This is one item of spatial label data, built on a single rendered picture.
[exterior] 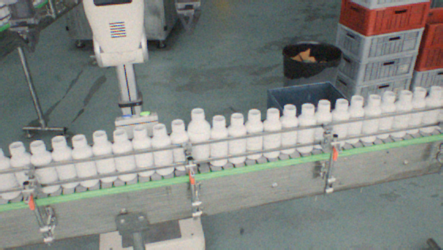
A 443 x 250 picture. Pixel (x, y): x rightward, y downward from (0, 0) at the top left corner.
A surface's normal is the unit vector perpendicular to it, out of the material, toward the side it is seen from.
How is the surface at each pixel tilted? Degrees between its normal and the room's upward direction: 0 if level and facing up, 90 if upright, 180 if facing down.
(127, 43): 90
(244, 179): 90
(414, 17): 89
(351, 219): 0
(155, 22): 85
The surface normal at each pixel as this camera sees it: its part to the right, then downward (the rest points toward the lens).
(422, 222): -0.03, -0.84
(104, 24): 0.22, 0.52
